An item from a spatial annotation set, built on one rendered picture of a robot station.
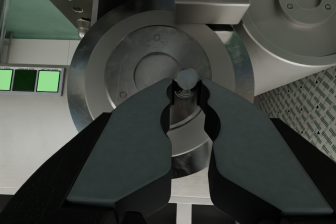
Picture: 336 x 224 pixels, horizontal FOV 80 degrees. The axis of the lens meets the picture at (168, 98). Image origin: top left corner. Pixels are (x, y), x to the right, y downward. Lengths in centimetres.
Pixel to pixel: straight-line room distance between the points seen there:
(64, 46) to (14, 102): 286
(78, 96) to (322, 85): 25
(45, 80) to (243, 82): 50
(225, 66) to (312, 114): 16
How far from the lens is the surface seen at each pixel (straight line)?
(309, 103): 30
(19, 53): 379
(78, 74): 18
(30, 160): 60
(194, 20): 16
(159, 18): 17
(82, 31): 57
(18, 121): 61
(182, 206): 52
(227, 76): 16
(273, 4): 21
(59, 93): 56
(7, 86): 64
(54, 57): 347
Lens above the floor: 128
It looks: 8 degrees down
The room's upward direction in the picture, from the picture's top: 178 degrees counter-clockwise
